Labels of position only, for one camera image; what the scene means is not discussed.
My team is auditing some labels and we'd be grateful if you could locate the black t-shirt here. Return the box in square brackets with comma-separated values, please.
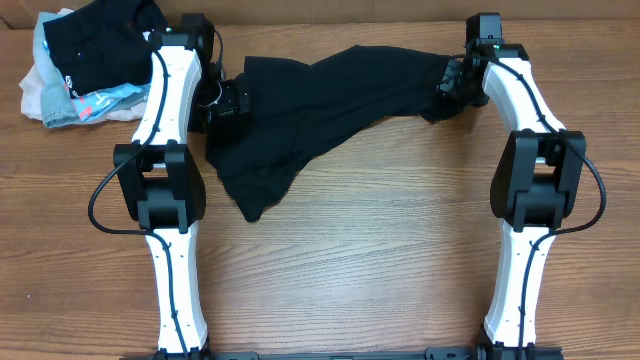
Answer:
[206, 46, 461, 222]

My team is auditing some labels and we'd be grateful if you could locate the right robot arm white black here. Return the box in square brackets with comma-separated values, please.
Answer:
[437, 13, 586, 359]

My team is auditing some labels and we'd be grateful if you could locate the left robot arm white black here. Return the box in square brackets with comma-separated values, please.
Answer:
[113, 14, 251, 359]

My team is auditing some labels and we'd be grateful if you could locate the folded black shirt on pile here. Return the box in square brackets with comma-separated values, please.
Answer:
[43, 0, 168, 97]

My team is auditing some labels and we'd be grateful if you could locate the light blue printed garment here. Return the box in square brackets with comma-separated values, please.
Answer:
[71, 84, 150, 123]

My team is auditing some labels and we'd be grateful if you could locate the grey denim garment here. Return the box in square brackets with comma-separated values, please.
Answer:
[32, 11, 149, 129]

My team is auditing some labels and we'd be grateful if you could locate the pale pink garment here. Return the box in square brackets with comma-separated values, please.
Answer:
[19, 7, 146, 123]

